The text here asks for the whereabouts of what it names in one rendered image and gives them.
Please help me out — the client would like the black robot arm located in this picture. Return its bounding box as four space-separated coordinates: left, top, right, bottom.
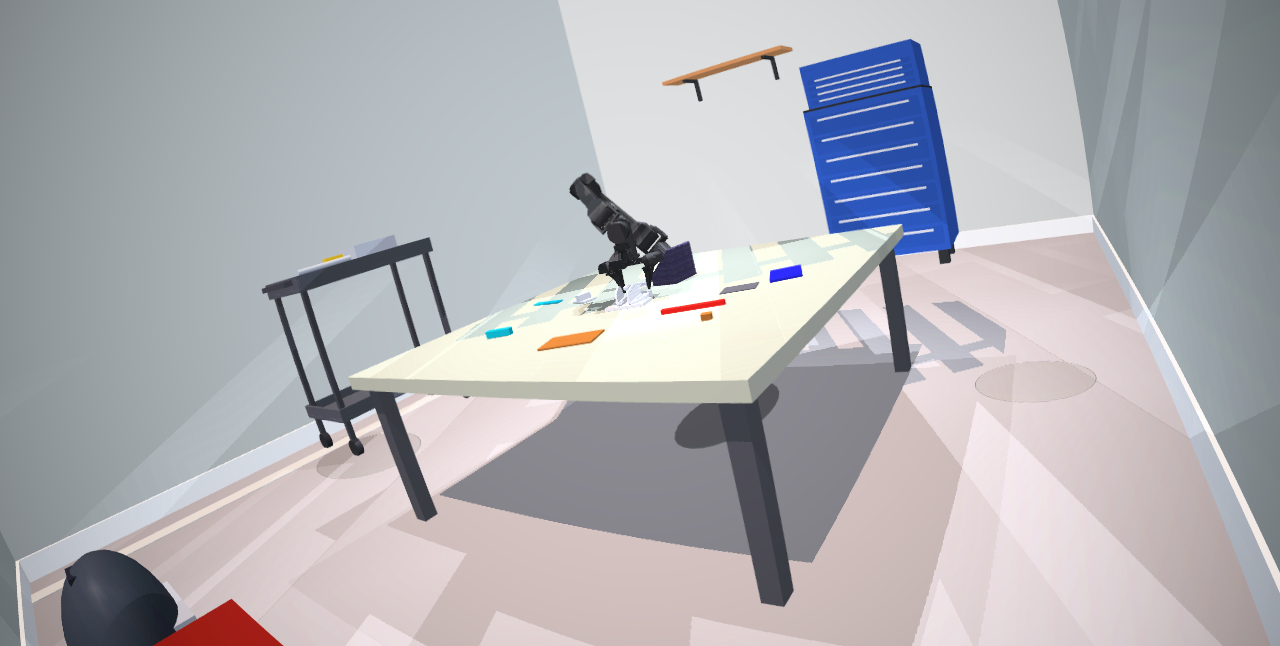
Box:
570 173 672 271

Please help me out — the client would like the red flat bar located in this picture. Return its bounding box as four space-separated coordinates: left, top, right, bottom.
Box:
660 299 724 315

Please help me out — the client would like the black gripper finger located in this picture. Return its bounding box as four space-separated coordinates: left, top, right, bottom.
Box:
605 269 626 293
643 264 657 289

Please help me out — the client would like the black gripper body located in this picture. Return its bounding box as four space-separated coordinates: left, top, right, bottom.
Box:
598 237 663 274

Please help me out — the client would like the orange flat plate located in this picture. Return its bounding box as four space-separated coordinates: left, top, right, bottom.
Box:
538 329 605 351

